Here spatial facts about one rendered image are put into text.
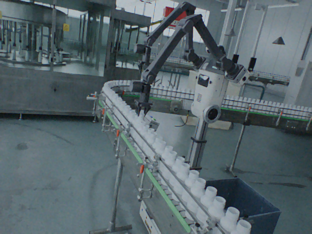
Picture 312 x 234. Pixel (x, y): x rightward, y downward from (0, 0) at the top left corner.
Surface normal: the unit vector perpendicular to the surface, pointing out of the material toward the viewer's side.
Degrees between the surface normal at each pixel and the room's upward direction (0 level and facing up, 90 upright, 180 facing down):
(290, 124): 90
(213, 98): 101
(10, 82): 90
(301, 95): 90
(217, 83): 90
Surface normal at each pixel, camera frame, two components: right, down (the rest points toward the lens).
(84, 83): 0.39, 0.33
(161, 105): 0.09, 0.30
